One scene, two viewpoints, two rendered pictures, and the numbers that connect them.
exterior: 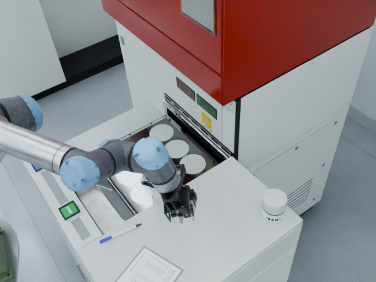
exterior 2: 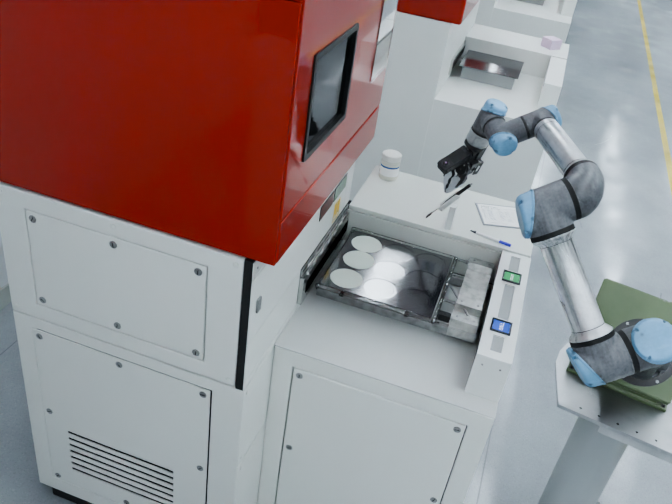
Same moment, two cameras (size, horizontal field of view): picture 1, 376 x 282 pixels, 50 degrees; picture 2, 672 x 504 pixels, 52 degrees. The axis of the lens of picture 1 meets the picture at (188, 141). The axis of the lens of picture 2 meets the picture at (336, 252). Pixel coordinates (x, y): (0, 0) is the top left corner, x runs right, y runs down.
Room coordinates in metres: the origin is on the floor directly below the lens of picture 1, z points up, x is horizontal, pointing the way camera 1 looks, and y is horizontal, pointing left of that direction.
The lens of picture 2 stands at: (2.41, 1.32, 2.12)
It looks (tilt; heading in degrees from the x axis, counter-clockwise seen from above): 33 degrees down; 226
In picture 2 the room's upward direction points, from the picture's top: 9 degrees clockwise
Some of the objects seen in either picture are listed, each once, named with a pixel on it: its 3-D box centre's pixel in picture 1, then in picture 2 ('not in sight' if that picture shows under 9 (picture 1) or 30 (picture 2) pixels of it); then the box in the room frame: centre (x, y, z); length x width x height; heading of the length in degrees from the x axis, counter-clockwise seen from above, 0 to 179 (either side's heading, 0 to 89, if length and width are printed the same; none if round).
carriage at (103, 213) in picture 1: (95, 203); (470, 300); (0.88, 0.35, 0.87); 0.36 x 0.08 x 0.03; 33
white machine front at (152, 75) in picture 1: (170, 88); (305, 247); (1.32, 0.05, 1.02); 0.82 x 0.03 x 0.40; 33
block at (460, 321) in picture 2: not in sight; (464, 322); (1.01, 0.44, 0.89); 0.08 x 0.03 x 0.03; 123
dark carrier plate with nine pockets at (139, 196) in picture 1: (153, 160); (389, 270); (1.04, 0.14, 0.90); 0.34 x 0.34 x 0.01; 33
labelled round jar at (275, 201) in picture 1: (273, 206); (390, 165); (0.71, -0.25, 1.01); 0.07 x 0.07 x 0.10
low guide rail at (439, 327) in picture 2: not in sight; (394, 313); (1.10, 0.25, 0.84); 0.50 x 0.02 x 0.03; 123
